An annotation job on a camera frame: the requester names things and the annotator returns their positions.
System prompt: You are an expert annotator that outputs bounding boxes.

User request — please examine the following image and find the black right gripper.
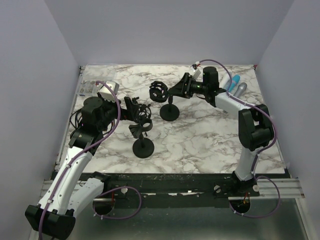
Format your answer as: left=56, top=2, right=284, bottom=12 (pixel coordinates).
left=169, top=73, right=209, bottom=100

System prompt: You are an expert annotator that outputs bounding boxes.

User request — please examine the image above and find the black tripod shock-mount stand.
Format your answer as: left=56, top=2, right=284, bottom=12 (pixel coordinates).
left=131, top=97, right=152, bottom=123

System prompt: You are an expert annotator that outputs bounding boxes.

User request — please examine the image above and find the black tall round-base stand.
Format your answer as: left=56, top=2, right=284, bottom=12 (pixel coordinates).
left=149, top=80, right=180, bottom=122

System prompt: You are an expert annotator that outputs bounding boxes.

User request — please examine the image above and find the black short clip stand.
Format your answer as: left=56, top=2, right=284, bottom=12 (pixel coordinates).
left=128, top=118, right=155, bottom=159

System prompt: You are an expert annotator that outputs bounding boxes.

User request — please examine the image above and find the white microphone grey head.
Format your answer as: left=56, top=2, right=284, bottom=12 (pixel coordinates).
left=219, top=74, right=230, bottom=90

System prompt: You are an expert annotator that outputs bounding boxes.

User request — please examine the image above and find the blue microphone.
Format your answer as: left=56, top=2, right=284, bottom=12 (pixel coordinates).
left=226, top=74, right=241, bottom=92

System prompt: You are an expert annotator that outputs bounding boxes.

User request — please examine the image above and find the silver microphone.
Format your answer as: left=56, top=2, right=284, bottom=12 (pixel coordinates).
left=233, top=82, right=248, bottom=98

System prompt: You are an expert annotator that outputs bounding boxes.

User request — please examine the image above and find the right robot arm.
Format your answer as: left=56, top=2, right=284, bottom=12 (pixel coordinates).
left=168, top=66, right=276, bottom=196

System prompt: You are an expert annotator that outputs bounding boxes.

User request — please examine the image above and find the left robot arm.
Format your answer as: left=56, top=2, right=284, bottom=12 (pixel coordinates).
left=25, top=95, right=140, bottom=240

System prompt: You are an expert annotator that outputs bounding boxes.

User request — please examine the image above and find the clear plastic parts box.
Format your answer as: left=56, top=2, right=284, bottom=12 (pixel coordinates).
left=77, top=71, right=119, bottom=97

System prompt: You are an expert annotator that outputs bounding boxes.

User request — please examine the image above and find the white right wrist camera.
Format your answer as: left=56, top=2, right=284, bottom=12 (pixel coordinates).
left=190, top=63, right=201, bottom=80

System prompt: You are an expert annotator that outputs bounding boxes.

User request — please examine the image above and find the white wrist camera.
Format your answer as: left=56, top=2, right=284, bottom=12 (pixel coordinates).
left=190, top=63, right=201, bottom=80
left=96, top=81, right=120, bottom=102

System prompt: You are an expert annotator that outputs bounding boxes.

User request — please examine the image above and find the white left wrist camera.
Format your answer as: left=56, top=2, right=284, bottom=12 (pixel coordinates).
left=96, top=81, right=120, bottom=102

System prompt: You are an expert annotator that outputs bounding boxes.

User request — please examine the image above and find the black coiled cable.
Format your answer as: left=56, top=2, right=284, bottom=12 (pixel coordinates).
left=68, top=107, right=86, bottom=131

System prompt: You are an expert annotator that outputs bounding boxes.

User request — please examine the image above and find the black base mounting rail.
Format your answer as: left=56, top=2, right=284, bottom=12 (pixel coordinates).
left=82, top=173, right=261, bottom=208

